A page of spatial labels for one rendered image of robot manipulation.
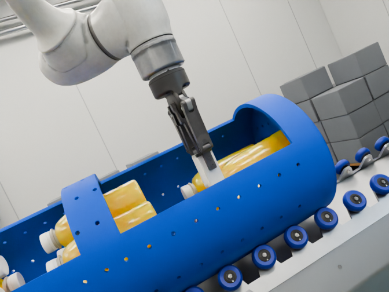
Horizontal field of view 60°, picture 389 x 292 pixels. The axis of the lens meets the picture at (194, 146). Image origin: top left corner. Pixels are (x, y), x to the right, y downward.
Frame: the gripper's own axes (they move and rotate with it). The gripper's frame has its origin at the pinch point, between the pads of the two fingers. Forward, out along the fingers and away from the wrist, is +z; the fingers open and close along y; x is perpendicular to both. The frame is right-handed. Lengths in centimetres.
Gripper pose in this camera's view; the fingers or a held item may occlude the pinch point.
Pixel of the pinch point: (208, 170)
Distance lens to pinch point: 65.7
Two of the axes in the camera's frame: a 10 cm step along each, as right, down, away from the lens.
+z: 4.1, 9.1, 0.7
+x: -8.7, 4.2, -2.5
